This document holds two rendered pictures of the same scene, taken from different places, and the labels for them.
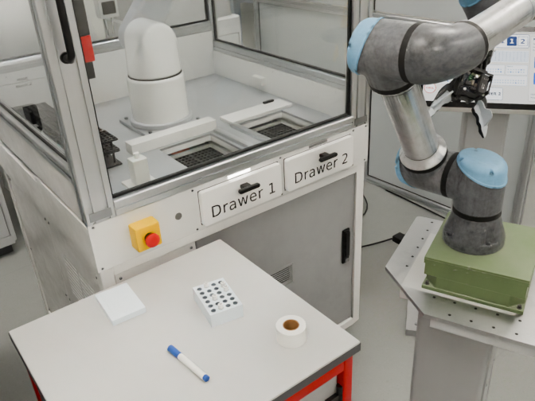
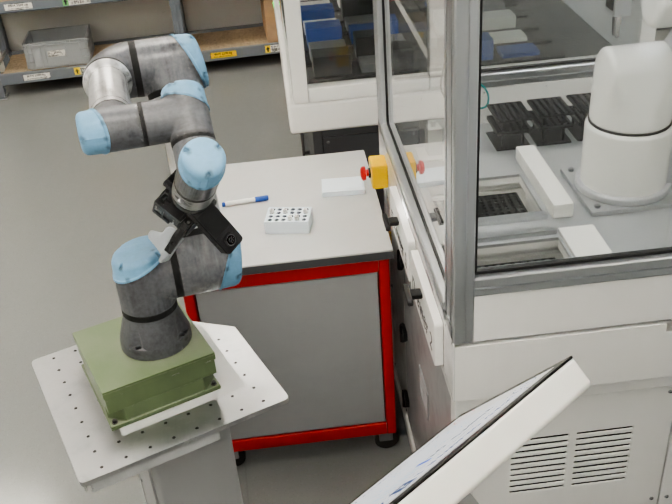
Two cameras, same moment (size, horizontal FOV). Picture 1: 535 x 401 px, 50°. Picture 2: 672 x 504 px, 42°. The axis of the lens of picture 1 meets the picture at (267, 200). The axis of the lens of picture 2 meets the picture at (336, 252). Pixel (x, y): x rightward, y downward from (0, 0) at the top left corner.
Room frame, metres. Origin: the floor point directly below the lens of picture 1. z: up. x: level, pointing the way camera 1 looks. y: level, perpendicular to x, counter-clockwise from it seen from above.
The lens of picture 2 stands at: (2.38, -1.57, 2.00)
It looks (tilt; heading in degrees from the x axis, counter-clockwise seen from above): 32 degrees down; 123
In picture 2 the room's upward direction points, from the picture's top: 5 degrees counter-clockwise
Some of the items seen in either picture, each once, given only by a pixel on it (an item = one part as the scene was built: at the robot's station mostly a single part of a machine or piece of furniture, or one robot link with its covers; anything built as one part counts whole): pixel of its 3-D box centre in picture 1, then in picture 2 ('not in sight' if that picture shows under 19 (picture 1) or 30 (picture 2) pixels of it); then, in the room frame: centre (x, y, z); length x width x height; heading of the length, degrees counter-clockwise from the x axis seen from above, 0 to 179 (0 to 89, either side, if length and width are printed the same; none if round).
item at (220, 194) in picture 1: (242, 193); (402, 231); (1.51, 0.07, 0.87); 0.29 x 0.02 x 0.11; 126
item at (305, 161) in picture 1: (320, 162); (425, 304); (1.70, -0.18, 0.87); 0.29 x 0.02 x 0.11; 126
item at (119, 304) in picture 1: (119, 303); (343, 186); (1.15, 0.39, 0.77); 0.13 x 0.09 x 0.02; 32
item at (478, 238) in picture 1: (474, 222); (152, 320); (1.22, -0.52, 0.91); 0.15 x 0.15 x 0.10
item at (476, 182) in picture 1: (477, 180); (146, 273); (1.22, -0.51, 1.03); 0.13 x 0.12 x 0.14; 46
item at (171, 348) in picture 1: (188, 363); (245, 201); (0.93, 0.19, 0.77); 0.14 x 0.02 x 0.02; 42
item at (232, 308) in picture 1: (217, 301); (288, 220); (1.12, 0.14, 0.78); 0.12 x 0.08 x 0.04; 25
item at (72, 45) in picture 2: not in sight; (59, 47); (-2.06, 2.19, 0.22); 0.40 x 0.30 x 0.17; 39
